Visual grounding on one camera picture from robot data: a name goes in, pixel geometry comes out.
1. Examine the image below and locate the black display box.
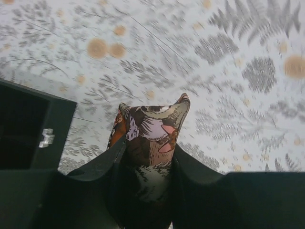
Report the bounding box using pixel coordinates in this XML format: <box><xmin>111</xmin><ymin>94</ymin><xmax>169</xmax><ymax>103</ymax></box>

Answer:
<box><xmin>0</xmin><ymin>80</ymin><xmax>76</xmax><ymax>170</ymax></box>

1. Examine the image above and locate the floral patterned table mat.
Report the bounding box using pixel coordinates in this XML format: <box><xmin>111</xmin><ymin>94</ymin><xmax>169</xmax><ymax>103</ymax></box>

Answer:
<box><xmin>0</xmin><ymin>0</ymin><xmax>305</xmax><ymax>174</ymax></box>

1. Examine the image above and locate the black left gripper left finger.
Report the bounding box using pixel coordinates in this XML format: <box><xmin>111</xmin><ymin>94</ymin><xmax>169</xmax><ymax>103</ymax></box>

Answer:
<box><xmin>0</xmin><ymin>137</ymin><xmax>125</xmax><ymax>229</ymax></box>

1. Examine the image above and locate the cat print brown tie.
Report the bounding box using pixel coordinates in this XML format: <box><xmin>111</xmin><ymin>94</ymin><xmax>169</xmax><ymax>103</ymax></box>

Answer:
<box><xmin>107</xmin><ymin>93</ymin><xmax>191</xmax><ymax>203</ymax></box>

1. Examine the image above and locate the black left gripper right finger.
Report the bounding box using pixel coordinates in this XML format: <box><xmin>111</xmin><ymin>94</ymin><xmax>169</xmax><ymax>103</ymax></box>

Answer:
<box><xmin>172</xmin><ymin>146</ymin><xmax>305</xmax><ymax>229</ymax></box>

